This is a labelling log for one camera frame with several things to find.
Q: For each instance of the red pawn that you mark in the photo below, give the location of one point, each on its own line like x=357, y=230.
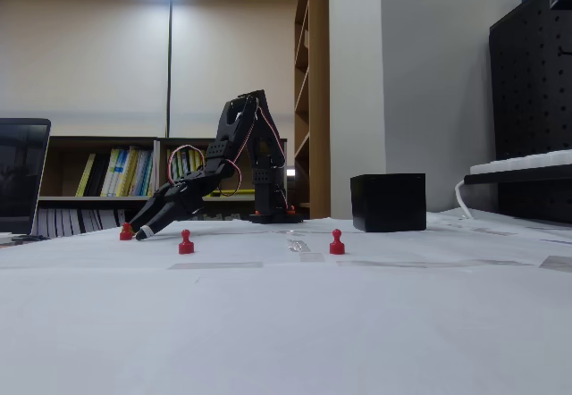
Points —
x=124, y=235
x=336, y=247
x=186, y=247

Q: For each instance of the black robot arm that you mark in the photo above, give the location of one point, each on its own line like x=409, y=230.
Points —
x=268, y=176

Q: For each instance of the black box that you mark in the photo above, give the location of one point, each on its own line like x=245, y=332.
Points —
x=389, y=203

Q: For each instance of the yellow binder with label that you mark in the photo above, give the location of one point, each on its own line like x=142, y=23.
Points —
x=183, y=165
x=174, y=165

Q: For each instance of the low wooden bookshelf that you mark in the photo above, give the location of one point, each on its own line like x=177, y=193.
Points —
x=187, y=141
x=103, y=141

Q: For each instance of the yellow long bar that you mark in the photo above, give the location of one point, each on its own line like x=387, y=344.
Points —
x=246, y=192

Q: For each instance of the thin yellow book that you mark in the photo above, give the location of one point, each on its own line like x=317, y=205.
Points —
x=86, y=176

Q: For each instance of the black laptop screen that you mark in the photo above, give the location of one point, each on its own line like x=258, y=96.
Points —
x=20, y=176

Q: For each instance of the white paper table cover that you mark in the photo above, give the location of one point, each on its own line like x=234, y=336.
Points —
x=286, y=323

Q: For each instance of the tall wooden bookshelf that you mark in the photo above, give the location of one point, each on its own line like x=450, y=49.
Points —
x=319, y=55

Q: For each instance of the black pegboard shelf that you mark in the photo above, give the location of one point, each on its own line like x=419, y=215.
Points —
x=514, y=177

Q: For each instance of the black pegboard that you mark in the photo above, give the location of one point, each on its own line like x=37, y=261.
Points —
x=527, y=78

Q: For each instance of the black wall conduit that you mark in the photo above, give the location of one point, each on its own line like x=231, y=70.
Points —
x=170, y=55

